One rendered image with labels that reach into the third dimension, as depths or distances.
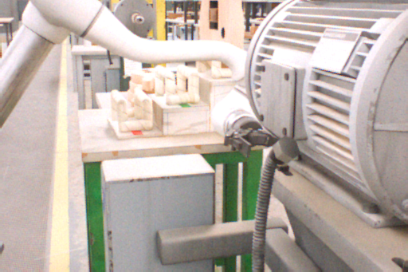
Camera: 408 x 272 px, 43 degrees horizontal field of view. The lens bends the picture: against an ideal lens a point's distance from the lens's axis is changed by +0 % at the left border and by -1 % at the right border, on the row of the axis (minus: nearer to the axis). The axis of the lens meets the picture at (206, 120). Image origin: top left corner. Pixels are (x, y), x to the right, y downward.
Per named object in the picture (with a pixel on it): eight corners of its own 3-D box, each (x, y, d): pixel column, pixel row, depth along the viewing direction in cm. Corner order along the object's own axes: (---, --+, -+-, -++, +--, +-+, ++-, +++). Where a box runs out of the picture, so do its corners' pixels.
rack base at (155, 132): (164, 136, 168) (164, 132, 168) (117, 139, 163) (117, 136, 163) (146, 118, 193) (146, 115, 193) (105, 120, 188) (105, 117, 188)
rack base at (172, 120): (210, 132, 173) (211, 105, 170) (162, 136, 167) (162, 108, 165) (187, 115, 198) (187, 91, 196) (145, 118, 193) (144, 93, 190)
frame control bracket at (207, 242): (288, 250, 76) (288, 226, 75) (162, 266, 72) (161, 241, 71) (277, 238, 80) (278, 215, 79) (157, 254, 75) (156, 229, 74)
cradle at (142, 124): (154, 130, 169) (154, 120, 168) (119, 132, 165) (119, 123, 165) (151, 128, 172) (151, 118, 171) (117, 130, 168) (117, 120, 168)
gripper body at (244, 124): (258, 145, 138) (271, 155, 129) (228, 143, 135) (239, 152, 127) (263, 118, 136) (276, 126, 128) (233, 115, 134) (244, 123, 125)
